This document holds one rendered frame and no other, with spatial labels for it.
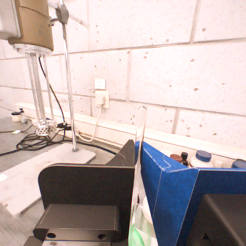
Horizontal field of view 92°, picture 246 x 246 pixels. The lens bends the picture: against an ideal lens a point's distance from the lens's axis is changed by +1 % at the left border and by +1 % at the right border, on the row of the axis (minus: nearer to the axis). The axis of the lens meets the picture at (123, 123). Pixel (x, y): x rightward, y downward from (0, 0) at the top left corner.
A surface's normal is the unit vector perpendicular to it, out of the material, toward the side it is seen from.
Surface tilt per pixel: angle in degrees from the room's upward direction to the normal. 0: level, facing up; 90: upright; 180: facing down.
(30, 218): 0
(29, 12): 90
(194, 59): 90
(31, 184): 0
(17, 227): 0
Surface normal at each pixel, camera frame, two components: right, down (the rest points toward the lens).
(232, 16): -0.46, 0.26
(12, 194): 0.04, -0.95
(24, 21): 0.43, 0.31
